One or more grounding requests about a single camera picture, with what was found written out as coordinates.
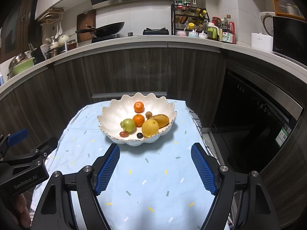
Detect large yellow citrus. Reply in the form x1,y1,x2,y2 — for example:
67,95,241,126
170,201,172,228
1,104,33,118
141,119,160,138

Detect white hanging ladles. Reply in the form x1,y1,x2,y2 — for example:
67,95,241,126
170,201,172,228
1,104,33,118
55,20,63,39

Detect black knife block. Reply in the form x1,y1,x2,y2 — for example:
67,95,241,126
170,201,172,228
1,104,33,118
29,43,47,64

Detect steel mixing bowl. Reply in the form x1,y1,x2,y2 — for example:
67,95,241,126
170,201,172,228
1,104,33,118
7,53,29,73

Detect black gas stove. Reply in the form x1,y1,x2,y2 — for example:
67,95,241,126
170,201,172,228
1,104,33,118
91,27,169,44

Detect black wire spice rack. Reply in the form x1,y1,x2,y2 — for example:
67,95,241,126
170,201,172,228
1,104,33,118
171,2,209,36

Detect white scalloped ceramic bowl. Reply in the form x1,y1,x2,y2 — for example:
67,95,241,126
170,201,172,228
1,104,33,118
97,92,177,146

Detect person's left hand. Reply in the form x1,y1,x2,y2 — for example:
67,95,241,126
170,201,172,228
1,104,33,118
7,192,33,229

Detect black microwave oven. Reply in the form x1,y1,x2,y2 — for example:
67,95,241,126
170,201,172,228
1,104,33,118
272,16,307,60

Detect white electric kettle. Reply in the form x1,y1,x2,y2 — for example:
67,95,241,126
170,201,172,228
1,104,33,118
258,11,276,35

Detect yellow mango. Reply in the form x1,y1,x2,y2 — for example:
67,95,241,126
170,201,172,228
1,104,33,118
147,114,170,129

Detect green oil bottle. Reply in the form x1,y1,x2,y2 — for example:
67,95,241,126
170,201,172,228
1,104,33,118
207,22,219,41

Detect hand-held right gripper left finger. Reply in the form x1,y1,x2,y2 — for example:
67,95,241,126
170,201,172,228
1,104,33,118
36,143,120,230

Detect black built-in dishwasher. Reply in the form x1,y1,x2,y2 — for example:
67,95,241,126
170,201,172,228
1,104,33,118
212,61,304,173

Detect wooden cutting board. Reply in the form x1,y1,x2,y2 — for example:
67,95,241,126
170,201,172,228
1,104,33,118
77,10,97,44

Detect green plastic basin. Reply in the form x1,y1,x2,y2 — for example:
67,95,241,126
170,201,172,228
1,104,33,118
11,57,36,76

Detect dark sauce bottle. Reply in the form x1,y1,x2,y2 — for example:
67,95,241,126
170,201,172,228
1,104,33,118
220,18,227,41

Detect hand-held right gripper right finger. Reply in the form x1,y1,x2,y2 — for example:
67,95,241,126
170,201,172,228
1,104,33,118
191,143,280,230

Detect row of small spice jars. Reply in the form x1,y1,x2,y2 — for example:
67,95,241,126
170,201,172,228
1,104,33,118
173,0,191,10

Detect green apple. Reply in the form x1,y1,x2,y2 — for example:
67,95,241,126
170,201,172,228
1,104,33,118
122,118,136,133

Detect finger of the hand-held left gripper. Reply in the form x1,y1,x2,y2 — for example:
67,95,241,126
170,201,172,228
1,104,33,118
0,137,59,165
0,128,29,149

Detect light blue confetti cloth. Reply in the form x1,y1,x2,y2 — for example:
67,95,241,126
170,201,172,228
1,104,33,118
31,98,231,230

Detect black wok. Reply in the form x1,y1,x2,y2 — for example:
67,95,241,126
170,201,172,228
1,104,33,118
75,22,125,37

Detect dark wood base cabinet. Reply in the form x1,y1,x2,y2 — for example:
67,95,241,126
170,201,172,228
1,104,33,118
0,39,228,154

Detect dark brown framed door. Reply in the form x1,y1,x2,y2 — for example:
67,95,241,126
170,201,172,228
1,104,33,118
0,0,40,64

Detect wooden hanging rack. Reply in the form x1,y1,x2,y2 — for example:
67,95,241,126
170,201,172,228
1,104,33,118
40,8,64,25

